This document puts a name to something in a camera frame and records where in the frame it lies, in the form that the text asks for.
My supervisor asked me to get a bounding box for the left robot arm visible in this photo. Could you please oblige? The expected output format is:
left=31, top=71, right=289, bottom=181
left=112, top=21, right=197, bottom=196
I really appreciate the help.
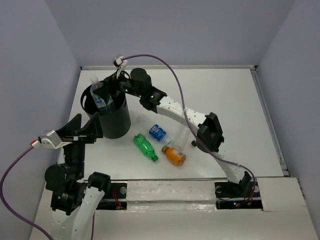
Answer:
left=41, top=112, right=111, bottom=240

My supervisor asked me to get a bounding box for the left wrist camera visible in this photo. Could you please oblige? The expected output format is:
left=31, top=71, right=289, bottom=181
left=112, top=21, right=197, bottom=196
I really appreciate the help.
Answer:
left=38, top=130, right=63, bottom=150

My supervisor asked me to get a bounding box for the white foam strip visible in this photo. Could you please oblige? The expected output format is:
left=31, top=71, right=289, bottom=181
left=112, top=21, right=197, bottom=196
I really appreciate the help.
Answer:
left=126, top=180, right=216, bottom=212

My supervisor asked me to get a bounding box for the clear bottle black cap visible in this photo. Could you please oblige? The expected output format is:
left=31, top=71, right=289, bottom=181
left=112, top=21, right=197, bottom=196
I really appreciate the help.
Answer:
left=191, top=140, right=197, bottom=147

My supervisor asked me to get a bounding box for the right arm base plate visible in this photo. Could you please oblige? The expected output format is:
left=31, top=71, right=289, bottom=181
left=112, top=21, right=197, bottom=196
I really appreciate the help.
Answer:
left=214, top=181, right=263, bottom=210

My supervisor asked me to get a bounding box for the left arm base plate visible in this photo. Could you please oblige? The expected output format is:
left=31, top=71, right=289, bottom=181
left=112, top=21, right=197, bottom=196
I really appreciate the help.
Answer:
left=96, top=181, right=128, bottom=211

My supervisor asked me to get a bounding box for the clear unlabelled plastic bottle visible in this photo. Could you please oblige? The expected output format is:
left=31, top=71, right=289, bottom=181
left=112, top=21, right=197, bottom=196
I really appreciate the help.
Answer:
left=172, top=124, right=191, bottom=151

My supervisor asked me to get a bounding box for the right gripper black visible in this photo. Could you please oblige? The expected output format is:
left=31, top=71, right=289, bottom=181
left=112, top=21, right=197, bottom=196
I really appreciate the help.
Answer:
left=93, top=66, right=143, bottom=100

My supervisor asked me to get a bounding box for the clear bottle blue white label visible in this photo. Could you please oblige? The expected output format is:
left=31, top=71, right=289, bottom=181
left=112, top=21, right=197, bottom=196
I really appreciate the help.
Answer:
left=90, top=76, right=113, bottom=111

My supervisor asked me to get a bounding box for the aluminium table rail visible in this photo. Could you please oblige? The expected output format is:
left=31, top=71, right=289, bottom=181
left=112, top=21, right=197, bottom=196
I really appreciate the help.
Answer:
left=79, top=64, right=258, bottom=71

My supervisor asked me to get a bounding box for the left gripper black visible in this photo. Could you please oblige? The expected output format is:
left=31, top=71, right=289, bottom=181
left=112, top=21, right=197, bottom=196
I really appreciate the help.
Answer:
left=57, top=109, right=104, bottom=177

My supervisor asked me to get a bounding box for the purple cable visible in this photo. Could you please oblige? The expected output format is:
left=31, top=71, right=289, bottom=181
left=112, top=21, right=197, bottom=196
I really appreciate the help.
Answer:
left=0, top=139, right=55, bottom=240
left=123, top=53, right=258, bottom=201

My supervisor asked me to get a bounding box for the orange juice bottle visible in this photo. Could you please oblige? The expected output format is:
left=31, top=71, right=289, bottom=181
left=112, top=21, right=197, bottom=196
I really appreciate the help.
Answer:
left=161, top=145, right=186, bottom=167

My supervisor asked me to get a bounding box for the green plastic bottle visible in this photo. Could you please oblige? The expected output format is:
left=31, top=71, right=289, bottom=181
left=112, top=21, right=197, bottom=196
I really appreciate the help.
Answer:
left=133, top=133, right=159, bottom=162

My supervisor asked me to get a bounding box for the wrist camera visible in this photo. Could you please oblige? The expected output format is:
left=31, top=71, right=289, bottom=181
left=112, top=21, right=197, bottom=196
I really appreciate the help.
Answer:
left=38, top=130, right=63, bottom=150
left=112, top=54, right=128, bottom=72

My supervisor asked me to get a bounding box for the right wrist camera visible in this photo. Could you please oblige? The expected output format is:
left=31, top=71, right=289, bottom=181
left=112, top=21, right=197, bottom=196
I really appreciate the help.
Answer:
left=112, top=54, right=128, bottom=72

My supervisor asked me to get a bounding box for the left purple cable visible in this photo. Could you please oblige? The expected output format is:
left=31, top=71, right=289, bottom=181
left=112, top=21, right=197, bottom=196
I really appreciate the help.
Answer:
left=0, top=139, right=55, bottom=240

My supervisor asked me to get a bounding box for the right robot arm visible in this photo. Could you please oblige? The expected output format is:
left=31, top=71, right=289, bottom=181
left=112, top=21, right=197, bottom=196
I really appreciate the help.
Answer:
left=90, top=68, right=256, bottom=196

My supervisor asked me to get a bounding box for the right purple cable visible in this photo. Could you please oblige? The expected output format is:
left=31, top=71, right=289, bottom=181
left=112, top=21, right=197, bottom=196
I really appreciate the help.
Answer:
left=123, top=53, right=258, bottom=201

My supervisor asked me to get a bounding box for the black cylindrical bin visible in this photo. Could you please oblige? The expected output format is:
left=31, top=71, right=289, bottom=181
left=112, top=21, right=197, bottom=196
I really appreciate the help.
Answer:
left=80, top=83, right=131, bottom=139

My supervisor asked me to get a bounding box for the clear bottle dark blue label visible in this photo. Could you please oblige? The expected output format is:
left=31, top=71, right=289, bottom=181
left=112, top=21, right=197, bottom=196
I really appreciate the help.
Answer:
left=136, top=114, right=172, bottom=145

